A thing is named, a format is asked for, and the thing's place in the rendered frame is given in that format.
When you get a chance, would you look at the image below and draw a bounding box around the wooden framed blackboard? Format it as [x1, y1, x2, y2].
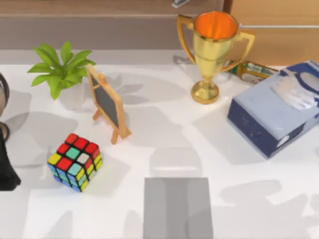
[85, 63, 132, 145]

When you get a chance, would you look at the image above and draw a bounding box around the gold trophy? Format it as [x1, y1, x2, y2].
[176, 10, 256, 105]

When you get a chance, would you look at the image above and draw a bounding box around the grey flat mat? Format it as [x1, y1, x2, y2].
[143, 177, 214, 239]

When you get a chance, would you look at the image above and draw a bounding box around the multicoloured puzzle cube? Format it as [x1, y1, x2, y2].
[47, 133, 104, 193]

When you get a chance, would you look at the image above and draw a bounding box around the green and gold can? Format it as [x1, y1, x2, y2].
[228, 61, 280, 85]

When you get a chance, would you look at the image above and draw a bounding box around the blue tissue box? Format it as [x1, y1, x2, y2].
[227, 59, 319, 160]

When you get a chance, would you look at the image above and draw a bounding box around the green potted plant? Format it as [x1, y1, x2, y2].
[27, 41, 97, 110]

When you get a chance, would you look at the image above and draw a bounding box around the wooden open shelf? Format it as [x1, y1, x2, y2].
[0, 0, 226, 51]

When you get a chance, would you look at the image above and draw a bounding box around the wooden cupboard door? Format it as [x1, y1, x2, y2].
[222, 0, 319, 68]

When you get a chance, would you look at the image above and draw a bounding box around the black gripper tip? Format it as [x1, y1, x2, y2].
[0, 121, 22, 192]

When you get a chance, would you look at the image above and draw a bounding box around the long metal handle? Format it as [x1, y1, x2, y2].
[238, 23, 319, 29]

